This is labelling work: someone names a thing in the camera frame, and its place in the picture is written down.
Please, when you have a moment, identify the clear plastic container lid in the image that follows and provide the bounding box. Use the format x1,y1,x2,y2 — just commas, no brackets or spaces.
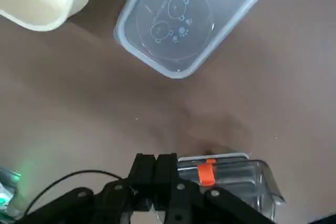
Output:
113,0,282,79

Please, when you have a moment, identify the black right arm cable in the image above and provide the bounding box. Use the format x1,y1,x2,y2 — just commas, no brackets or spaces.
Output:
24,169,124,216

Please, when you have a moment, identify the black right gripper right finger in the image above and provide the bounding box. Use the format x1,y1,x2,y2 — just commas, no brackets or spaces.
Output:
154,152,274,224

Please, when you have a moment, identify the cream rectangular plastic container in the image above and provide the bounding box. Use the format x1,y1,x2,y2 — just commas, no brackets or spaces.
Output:
0,0,102,32

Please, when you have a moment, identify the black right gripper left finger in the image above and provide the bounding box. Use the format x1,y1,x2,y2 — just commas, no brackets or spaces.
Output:
20,153,158,224

